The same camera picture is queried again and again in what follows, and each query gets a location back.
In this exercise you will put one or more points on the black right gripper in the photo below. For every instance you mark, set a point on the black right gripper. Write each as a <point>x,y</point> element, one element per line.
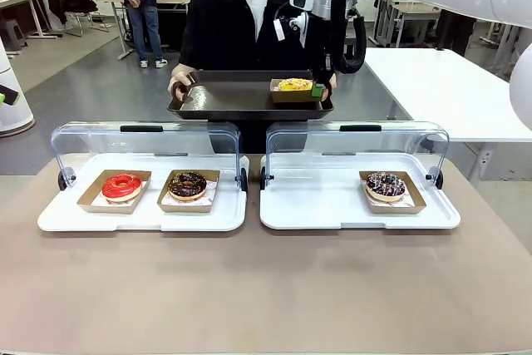
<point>321,41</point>

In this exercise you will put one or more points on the yellow sprinkled donut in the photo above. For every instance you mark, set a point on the yellow sprinkled donut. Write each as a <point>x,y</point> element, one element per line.
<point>293,85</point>

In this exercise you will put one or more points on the brown cardboard donut tray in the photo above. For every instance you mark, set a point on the brown cardboard donut tray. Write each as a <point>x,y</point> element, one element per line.
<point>395,210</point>
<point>291,97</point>

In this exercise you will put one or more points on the dark brown serving tray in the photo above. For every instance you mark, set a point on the dark brown serving tray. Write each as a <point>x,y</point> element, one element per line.
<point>232,97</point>

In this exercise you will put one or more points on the chocolate donut with white drizzle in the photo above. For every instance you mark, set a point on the chocolate donut with white drizzle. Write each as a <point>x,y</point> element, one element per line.
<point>380,184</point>

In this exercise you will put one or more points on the white printed paper liner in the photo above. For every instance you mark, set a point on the white printed paper liner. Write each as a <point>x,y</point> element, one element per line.
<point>409,203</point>
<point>96,202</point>
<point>210,193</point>

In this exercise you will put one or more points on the person in black top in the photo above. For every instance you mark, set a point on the person in black top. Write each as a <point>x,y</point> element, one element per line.
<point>224,18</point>

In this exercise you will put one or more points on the dark chocolate sprinkled donut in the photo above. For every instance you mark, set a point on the dark chocolate sprinkled donut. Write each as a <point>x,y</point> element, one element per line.
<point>178,190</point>

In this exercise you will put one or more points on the chocolate frosted donut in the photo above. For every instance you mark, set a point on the chocolate frosted donut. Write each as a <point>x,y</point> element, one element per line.
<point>183,208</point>

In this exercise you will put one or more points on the red glazed donut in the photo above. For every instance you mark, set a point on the red glazed donut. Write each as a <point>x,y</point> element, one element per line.
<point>112,190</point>

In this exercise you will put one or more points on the red frosted donut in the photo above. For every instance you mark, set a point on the red frosted donut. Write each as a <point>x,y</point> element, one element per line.
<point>104,209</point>

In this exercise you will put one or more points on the person's left hand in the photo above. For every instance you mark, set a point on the person's left hand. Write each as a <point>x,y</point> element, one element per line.
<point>332,80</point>

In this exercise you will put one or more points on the person's right hand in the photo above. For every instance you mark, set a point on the person's right hand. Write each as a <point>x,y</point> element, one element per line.
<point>178,78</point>

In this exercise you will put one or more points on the clear display case lid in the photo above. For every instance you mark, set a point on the clear display case lid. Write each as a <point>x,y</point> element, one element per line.
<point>187,139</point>
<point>407,139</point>

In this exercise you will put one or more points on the white display case base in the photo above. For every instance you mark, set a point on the white display case base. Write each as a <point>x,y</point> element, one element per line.
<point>316,205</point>
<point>62,213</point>

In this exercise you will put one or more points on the white table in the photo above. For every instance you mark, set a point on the white table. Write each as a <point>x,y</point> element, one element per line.
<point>436,93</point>

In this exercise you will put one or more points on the bystander in black trousers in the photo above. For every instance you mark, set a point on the bystander in black trousers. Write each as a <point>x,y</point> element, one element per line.
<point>453,31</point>

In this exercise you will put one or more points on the black cabinet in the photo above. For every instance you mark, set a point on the black cabinet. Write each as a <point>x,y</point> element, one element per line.
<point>170,26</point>

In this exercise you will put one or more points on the bystander in blue jeans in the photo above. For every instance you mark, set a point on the bystander in blue jeans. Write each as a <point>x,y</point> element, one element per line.
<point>143,18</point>

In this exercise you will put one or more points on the black and green device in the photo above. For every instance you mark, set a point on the black and green device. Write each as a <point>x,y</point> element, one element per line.
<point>10,95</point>

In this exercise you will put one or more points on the grey stool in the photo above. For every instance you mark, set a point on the grey stool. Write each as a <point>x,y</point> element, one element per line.
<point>12,33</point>

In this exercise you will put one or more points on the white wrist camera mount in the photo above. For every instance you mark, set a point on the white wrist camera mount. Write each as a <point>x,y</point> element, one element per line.
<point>297,22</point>

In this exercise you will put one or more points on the grey frame desk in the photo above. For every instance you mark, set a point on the grey frame desk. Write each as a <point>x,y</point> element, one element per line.
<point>409,11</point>

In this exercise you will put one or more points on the metal frame chair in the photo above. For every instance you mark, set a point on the metal frame chair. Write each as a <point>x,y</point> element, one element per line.
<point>79,24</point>

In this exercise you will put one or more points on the white round pedestal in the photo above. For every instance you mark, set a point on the white round pedestal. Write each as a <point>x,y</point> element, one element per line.
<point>16,60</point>

